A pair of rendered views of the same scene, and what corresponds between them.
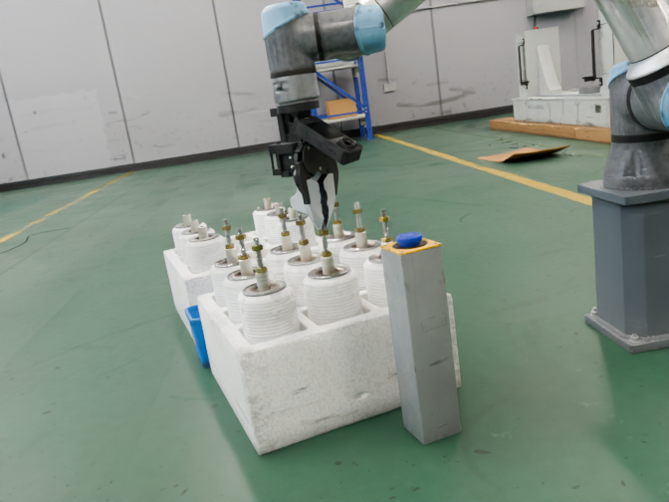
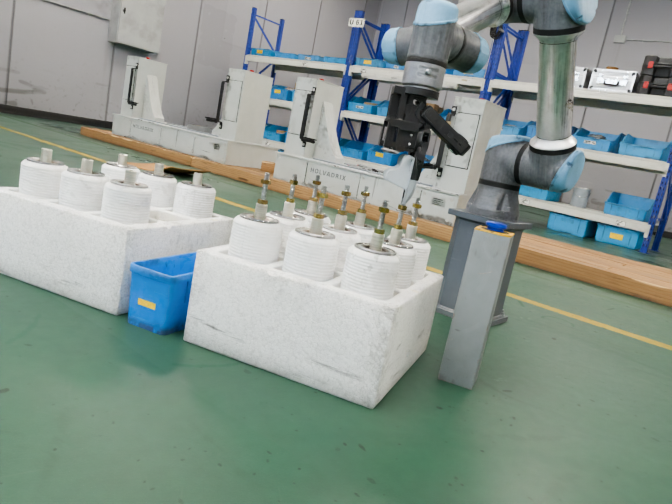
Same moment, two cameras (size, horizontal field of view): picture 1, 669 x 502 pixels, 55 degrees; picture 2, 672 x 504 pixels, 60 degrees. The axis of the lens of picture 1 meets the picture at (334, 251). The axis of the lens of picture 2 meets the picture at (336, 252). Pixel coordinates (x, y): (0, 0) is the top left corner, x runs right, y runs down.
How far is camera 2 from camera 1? 1.04 m
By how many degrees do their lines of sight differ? 49
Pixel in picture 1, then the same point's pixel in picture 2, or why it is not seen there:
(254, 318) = (383, 276)
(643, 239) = not seen: hidden behind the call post
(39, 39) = not seen: outside the picture
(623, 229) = not seen: hidden behind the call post
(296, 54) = (449, 51)
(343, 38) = (472, 54)
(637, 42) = (558, 128)
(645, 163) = (509, 204)
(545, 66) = (152, 94)
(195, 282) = (136, 234)
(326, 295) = (407, 263)
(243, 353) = (395, 307)
